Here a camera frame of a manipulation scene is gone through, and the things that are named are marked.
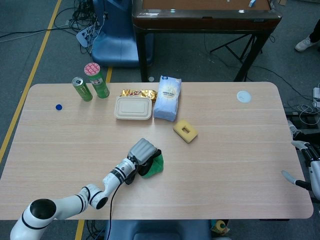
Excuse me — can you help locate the white power strip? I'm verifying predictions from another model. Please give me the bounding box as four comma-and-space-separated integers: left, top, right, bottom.
75, 27, 96, 48

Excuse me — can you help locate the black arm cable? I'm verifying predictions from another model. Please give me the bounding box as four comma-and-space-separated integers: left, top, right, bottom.
108, 183, 121, 240

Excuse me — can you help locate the dark wood mahjong table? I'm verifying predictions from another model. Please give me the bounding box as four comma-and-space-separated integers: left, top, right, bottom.
131, 0, 281, 83

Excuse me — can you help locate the green chips tube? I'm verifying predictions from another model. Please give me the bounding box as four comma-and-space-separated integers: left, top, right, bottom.
83, 62, 111, 99

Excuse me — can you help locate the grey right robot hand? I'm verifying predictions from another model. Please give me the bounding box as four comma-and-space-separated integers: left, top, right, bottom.
281, 140, 320, 199

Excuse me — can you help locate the white floor cable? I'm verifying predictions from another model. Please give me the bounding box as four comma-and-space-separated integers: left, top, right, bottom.
296, 104, 319, 125

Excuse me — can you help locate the green energy drink can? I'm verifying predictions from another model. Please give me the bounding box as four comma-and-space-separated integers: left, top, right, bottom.
71, 76, 94, 102

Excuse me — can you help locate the black and green microfiber cloth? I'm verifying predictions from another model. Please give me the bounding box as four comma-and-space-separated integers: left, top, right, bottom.
124, 149, 166, 186

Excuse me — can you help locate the beige lidded lunch box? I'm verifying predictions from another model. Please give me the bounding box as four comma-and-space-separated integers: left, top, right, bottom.
113, 96, 153, 121

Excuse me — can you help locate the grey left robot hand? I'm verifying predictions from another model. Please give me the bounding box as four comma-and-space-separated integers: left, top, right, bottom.
127, 137, 162, 174

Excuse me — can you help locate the yellow sponge with hole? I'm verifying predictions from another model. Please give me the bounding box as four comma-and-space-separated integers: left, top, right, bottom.
173, 119, 199, 144

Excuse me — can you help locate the pale blue paper package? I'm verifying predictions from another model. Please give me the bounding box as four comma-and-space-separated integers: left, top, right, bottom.
152, 74, 183, 123

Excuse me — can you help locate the blue robot body base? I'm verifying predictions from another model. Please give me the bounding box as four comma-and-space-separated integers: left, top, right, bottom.
103, 219, 213, 240

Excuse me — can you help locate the white round grommet cover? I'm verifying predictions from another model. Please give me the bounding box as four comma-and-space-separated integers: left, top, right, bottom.
236, 90, 252, 104

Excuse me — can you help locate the gold snack bag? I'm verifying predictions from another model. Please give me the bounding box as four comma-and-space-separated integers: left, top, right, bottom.
120, 88, 158, 102

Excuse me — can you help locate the white sneaker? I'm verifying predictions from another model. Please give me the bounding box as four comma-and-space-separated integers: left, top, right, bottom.
294, 36, 320, 53

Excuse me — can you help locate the blue chair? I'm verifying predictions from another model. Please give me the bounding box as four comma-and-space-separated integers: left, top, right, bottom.
90, 0, 154, 68

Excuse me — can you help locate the yellow tape roll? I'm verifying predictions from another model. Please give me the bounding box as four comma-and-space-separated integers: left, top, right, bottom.
211, 219, 231, 236

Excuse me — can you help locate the black floor cable bundle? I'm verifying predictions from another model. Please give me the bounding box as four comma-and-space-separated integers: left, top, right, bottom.
67, 0, 101, 29

